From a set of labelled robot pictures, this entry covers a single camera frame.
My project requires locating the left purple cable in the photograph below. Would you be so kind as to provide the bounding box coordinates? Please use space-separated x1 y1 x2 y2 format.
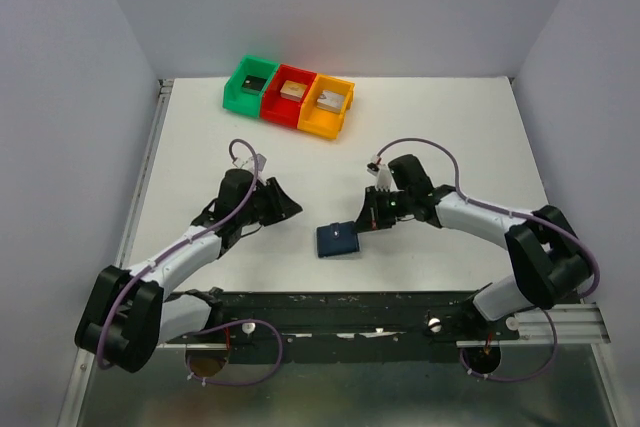
97 139 286 388

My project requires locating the green bin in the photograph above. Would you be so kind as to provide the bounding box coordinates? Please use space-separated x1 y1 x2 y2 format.
223 55 280 118

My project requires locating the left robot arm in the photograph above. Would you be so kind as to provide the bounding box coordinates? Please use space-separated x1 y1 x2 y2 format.
74 168 303 373

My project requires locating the aluminium rail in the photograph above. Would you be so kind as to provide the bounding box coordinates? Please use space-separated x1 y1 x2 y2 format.
443 303 610 347

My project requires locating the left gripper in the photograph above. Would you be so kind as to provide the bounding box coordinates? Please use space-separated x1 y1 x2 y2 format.
239 177 304 227

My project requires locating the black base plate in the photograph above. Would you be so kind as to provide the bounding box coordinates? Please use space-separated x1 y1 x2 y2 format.
169 291 519 364

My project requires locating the dark block in green bin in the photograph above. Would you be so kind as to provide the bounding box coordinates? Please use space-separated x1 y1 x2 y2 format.
241 75 266 95

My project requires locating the grey block in yellow bin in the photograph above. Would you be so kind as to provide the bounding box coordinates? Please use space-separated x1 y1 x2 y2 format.
317 89 346 113

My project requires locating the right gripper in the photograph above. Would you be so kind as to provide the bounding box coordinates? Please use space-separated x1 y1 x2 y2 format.
352 185 413 233

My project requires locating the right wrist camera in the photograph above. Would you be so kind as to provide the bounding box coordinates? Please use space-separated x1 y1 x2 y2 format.
367 157 393 192

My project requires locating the blue card holder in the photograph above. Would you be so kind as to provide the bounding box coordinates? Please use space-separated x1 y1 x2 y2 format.
316 221 360 258

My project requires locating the red bin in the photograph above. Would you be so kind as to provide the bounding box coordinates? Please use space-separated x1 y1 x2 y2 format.
260 64 317 129

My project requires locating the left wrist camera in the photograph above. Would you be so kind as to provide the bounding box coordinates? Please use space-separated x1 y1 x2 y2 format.
233 154 267 174

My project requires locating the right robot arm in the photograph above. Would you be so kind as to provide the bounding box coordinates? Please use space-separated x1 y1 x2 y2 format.
355 154 597 339

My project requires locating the tan block in red bin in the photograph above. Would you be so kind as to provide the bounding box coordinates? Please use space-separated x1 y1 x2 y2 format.
280 80 307 101

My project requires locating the yellow bin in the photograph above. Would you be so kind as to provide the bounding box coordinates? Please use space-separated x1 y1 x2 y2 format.
296 74 355 140

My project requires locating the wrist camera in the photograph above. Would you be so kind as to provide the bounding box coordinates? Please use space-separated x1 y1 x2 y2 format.
367 157 393 192
233 154 267 174

